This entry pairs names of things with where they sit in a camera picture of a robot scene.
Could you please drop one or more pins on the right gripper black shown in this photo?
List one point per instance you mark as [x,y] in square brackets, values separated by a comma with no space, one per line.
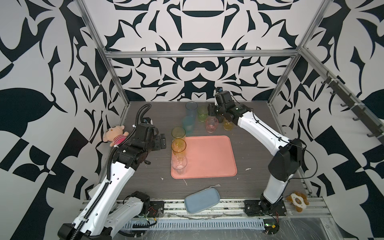
[211,109]

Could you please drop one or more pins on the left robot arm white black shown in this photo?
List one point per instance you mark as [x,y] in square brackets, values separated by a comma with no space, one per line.
[99,220]

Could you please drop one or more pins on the white cable duct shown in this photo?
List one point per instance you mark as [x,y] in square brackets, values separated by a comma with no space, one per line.
[204,224]

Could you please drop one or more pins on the small pink glass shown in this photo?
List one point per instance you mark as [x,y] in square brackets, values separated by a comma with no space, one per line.
[211,124]

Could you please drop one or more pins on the clear stemmed glass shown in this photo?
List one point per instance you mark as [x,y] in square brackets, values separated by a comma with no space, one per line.
[179,164]

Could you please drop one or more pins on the tall blue glass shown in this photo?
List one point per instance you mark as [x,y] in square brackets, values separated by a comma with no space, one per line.
[191,109]

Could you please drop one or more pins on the pink plastic tray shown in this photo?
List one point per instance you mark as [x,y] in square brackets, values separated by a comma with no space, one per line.
[208,157]

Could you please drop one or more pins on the small green glass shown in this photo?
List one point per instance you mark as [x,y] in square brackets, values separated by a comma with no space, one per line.
[203,113]

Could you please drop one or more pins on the tall green glass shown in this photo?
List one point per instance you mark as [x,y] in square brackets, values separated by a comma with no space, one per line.
[178,133]

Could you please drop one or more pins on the small green circuit board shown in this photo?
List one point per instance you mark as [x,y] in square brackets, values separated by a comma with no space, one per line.
[271,227]

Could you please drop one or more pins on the teal frosted cup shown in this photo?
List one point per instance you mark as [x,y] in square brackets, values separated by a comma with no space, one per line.
[188,123]

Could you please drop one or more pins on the pink plush doll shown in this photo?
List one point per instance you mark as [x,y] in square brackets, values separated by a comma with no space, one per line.
[115,136]

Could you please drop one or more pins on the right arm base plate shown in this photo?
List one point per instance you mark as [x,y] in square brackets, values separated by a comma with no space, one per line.
[254,208]

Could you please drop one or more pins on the tall dark grey glass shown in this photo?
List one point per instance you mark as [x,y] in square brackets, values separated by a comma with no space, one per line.
[220,118]

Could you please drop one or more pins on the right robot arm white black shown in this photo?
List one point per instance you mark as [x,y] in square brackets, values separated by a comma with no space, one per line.
[287,154]

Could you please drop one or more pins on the wall hook rail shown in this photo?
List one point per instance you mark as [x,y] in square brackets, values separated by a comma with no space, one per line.
[350,102]

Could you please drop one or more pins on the small yellow glass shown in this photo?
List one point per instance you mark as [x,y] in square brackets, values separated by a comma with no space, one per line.
[227,125]

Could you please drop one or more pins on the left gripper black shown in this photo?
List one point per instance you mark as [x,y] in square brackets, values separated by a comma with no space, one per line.
[157,144]

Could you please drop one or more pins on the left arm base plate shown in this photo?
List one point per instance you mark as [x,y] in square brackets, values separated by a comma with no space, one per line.
[154,209]

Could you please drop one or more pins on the tall amber glass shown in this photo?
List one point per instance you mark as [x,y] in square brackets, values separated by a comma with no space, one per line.
[179,147]

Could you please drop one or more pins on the orange white plush toy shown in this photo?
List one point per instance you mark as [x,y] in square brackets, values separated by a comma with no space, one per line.
[298,200]

